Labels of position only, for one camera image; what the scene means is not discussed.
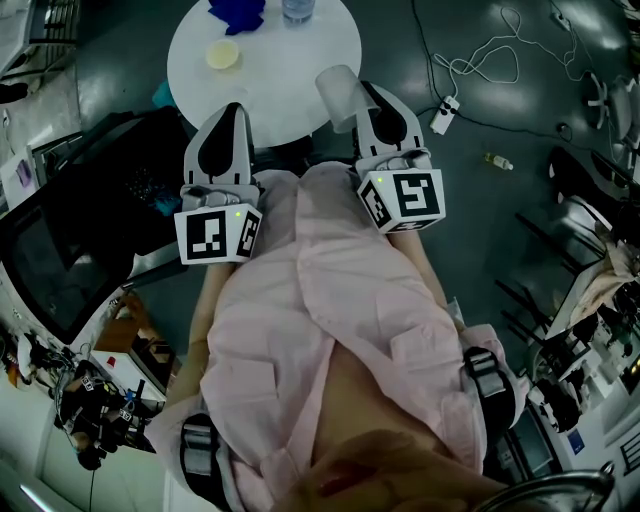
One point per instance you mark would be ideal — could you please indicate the white chair base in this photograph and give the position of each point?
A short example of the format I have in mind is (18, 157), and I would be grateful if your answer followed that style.
(607, 102)

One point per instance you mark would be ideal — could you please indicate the teal object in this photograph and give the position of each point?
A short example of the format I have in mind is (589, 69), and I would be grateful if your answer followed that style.
(164, 95)

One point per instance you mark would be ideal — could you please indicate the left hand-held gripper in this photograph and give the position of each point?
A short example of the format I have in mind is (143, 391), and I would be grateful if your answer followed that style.
(206, 240)

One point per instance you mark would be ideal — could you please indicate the brown wooden cabinet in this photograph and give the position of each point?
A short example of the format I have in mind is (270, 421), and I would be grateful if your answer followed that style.
(132, 340)

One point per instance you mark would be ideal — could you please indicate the person's face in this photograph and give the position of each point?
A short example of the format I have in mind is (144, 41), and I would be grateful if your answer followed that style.
(380, 475)

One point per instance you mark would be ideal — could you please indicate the translucent plastic cup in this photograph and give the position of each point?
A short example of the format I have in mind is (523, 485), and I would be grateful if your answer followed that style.
(340, 95)

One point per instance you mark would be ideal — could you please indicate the person's right forearm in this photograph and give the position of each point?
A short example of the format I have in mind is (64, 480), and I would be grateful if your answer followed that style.
(422, 260)

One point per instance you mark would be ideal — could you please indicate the black office chair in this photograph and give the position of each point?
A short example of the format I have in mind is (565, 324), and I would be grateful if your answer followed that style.
(75, 225)

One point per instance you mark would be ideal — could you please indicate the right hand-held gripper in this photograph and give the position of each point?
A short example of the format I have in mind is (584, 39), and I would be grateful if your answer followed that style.
(417, 195)

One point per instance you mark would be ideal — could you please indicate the pink shirt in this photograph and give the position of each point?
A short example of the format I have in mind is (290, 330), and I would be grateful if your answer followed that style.
(320, 310)

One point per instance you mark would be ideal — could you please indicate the pale yellow cup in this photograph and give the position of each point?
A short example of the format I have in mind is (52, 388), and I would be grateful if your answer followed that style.
(223, 54)

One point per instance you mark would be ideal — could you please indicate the small yellow bottle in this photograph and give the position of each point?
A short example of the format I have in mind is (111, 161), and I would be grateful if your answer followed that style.
(498, 161)

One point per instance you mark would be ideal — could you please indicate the person's left forearm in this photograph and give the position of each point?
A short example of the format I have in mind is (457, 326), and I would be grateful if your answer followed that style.
(204, 310)

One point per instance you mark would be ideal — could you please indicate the small white power strip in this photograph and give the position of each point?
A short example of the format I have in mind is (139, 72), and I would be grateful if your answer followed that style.
(560, 20)

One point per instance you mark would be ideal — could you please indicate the clear water bottle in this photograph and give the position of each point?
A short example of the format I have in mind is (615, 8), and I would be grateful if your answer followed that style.
(298, 10)

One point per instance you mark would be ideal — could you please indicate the purple item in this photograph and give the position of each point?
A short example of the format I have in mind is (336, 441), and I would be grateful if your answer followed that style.
(23, 171)

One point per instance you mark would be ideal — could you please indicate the round white table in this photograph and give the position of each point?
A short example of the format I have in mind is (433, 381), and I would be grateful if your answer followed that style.
(280, 80)

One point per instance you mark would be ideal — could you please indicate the blue cloth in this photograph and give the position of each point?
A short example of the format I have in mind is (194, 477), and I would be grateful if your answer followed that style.
(239, 14)

